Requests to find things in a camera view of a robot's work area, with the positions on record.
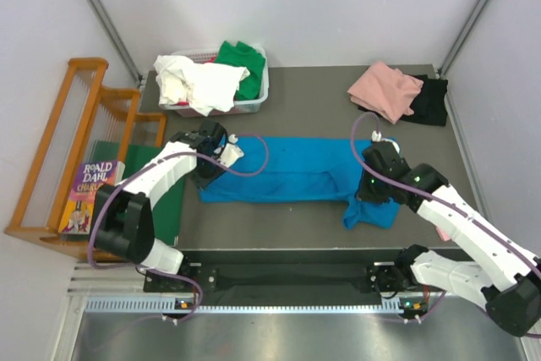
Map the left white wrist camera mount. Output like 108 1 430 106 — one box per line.
215 134 244 167

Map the right aluminium frame post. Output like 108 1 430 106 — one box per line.
436 0 491 77

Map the Roald Dahl book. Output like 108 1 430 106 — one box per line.
58 160 125 238

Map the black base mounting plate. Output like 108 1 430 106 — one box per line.
142 262 445 295

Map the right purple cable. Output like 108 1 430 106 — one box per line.
350 112 541 339

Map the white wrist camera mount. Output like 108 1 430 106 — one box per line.
215 134 244 167
371 130 401 153

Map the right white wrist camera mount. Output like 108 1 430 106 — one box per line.
371 130 401 153

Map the black folded t-shirt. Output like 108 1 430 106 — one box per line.
357 74 449 128

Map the pink folded t-shirt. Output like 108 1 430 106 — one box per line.
347 62 424 124

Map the left aluminium frame post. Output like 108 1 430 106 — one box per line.
86 0 144 85

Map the white slotted cable duct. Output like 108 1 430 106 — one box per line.
84 296 428 315

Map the white t-shirt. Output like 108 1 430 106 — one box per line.
154 55 249 116

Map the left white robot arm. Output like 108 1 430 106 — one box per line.
87 120 244 291

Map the white plastic laundry basket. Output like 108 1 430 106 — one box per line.
158 46 269 118

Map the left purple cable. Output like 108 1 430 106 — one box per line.
86 134 271 328

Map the green t-shirt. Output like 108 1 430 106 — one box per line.
215 41 266 101

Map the aluminium frame post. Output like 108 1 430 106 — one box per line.
436 0 491 77
86 0 144 85

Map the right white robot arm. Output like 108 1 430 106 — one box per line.
353 139 540 337

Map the pink highlighter pen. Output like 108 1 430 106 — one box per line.
435 227 451 242

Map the purple cable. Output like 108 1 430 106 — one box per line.
350 112 541 339
86 134 271 328

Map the blue t-shirt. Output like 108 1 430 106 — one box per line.
199 136 399 229

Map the wooden book rack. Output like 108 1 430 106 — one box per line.
5 57 167 260

